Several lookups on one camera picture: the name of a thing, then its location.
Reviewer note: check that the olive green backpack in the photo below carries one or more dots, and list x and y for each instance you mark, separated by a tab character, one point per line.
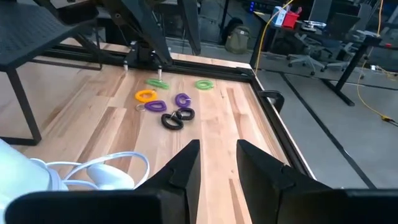
237	40

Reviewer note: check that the black aluminium rig frame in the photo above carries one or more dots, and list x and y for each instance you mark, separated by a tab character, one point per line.
202	68

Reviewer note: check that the black office desk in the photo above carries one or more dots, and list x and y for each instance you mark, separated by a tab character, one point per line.
345	77

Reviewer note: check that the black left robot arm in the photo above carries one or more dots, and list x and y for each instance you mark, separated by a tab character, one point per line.
146	28

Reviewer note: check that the red box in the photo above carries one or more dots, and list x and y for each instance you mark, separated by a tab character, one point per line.
290	20

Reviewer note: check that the grey office chair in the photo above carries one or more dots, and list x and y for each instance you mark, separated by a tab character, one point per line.
306	59
337	65

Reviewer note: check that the black perforated metal riser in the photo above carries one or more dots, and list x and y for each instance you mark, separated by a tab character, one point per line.
28	31

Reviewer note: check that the blue box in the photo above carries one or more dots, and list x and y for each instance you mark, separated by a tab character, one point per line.
279	17

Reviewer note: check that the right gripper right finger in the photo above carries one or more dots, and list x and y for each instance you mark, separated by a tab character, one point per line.
280	199

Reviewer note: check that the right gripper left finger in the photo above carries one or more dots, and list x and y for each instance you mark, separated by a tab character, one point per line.
155	205

